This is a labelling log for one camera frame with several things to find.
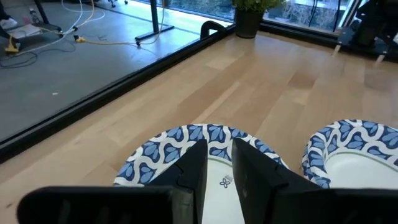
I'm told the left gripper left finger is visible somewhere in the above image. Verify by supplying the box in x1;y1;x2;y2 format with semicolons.
17;138;208;224

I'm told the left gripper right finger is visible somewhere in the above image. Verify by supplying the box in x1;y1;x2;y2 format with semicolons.
231;138;398;224

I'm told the blue patterned paper bowl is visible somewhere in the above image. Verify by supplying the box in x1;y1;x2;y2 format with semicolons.
302;119;398;190
113;123;290;224

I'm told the small green potted plant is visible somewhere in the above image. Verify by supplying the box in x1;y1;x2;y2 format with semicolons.
231;0;285;39

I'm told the black desk leg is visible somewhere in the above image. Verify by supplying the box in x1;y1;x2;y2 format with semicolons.
134;0;175;43
33;0;63;35

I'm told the person's shoe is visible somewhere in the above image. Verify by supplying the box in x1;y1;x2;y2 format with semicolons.
0;17;19;30

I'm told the black curved frame bracket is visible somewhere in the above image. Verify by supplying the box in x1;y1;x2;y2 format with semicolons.
200;21;228;40

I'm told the yellow power cable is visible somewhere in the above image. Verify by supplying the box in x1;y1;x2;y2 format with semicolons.
83;0;167;46

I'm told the white floor cable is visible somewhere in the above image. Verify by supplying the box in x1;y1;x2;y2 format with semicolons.
14;0;106;57

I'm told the yellow cable plug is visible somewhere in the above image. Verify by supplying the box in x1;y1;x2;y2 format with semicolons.
4;35;20;54

